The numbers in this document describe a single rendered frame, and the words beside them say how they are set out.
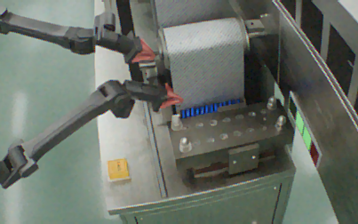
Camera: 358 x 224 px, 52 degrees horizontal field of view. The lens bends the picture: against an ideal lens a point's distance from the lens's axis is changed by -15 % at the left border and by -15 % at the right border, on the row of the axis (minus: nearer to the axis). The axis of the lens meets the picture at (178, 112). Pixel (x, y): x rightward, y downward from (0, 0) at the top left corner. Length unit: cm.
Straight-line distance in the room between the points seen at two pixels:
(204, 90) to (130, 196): 43
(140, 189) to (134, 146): 20
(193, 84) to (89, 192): 138
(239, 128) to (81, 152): 161
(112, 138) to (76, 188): 110
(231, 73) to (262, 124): 19
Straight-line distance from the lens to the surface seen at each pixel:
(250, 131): 137
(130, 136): 157
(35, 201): 268
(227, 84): 140
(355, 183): 91
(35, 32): 134
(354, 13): 80
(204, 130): 137
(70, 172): 272
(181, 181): 141
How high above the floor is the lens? 204
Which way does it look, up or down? 45 degrees down
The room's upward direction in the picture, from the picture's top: 8 degrees counter-clockwise
